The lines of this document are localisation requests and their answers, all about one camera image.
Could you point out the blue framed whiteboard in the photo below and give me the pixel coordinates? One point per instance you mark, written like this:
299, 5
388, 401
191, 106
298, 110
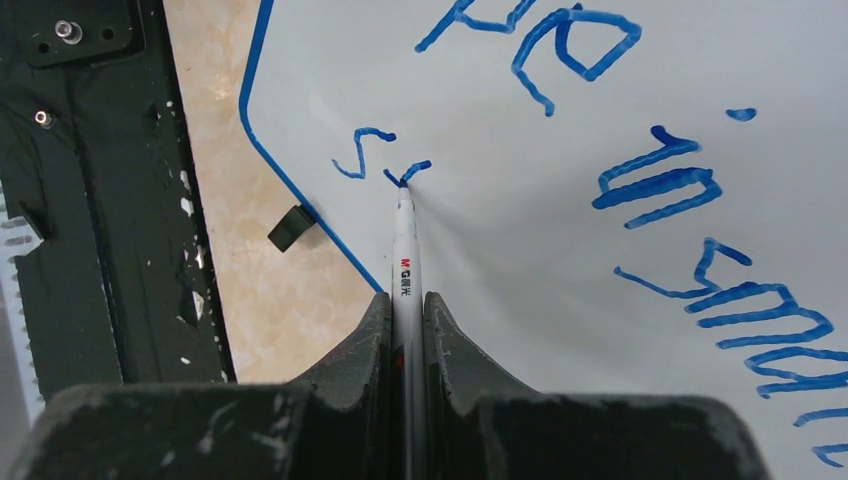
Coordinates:
624, 196

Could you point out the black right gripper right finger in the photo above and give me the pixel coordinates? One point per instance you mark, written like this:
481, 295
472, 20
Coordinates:
487, 424

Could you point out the black whiteboard foot clip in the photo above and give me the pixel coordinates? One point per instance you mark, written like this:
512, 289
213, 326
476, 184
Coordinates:
294, 224

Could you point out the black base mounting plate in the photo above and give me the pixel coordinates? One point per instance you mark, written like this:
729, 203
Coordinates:
96, 156

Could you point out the white cable duct rail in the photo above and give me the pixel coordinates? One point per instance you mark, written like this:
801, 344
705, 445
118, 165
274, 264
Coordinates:
19, 239

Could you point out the blue white marker pen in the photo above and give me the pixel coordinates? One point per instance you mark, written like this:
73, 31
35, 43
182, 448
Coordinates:
407, 311

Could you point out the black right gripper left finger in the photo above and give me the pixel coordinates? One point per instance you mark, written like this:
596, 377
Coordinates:
331, 422

